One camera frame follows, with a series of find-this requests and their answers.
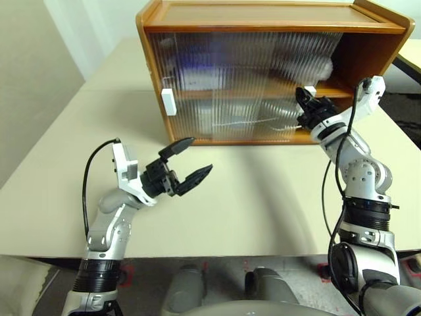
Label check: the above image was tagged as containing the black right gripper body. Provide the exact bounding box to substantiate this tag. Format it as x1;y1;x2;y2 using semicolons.
297;96;338;128

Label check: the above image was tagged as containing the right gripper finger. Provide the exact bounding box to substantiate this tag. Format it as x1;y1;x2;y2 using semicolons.
297;97;312;115
295;86;318;108

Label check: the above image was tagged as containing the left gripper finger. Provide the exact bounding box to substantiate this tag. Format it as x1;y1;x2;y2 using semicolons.
158;137;195;162
176;164;214;198

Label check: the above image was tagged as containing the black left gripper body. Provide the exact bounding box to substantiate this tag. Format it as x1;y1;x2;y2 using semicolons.
140;157;180;198

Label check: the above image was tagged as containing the silver metal bowl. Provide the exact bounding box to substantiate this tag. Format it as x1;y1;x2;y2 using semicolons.
258;97;302;132

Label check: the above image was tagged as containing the white plush toy striped scarf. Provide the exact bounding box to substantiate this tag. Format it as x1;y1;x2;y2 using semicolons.
272;34;335;83

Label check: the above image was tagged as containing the ribbed glass door with streak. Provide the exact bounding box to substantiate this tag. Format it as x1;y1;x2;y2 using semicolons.
210;31;343;142

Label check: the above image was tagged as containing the purple soft tissue pack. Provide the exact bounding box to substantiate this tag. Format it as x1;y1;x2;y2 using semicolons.
179;62;228;92

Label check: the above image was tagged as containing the wooden tabletop cabinet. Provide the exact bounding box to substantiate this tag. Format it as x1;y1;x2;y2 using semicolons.
136;0;416;146

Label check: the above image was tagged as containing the grey rounded leg cover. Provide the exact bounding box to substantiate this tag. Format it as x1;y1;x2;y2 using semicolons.
245;267;299;305
162;264;207;316

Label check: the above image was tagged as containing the light grey robot torso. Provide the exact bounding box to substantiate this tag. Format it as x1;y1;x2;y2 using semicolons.
157;298;336;316

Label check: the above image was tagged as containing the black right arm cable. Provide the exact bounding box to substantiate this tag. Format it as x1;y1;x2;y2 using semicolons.
321;78;371;316

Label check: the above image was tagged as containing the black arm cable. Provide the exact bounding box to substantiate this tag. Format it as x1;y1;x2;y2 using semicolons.
81;137;121;240
321;78;371;316

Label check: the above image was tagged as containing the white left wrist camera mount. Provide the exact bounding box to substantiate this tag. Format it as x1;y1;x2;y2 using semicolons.
111;141;157;207

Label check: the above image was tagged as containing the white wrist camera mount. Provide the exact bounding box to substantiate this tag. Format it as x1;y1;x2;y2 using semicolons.
310;75;386;141
111;141;157;207

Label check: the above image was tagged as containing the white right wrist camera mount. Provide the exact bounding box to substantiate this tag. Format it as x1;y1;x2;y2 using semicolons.
310;75;386;141

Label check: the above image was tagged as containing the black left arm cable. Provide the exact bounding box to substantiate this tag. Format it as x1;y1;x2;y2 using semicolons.
81;137;121;240

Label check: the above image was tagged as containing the beige table black frame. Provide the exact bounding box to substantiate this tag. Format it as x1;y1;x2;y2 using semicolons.
393;52;421;80

